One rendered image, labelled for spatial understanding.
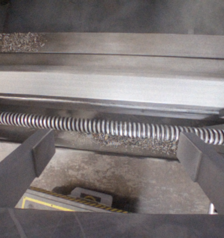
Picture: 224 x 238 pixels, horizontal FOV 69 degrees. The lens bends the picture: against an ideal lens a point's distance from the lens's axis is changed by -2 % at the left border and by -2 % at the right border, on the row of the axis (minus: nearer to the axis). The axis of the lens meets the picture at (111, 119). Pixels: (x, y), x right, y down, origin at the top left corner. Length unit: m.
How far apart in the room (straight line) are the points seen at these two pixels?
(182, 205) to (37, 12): 1.28
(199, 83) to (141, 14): 0.30
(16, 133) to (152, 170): 0.85
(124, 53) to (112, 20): 0.21
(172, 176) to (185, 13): 0.95
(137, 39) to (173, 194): 1.05
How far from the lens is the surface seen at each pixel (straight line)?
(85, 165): 1.23
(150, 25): 0.56
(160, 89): 0.35
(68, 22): 0.60
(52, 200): 1.00
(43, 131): 0.16
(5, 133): 1.01
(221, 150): 0.53
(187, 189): 1.27
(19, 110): 0.88
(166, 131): 0.45
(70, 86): 0.37
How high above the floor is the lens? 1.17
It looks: 80 degrees down
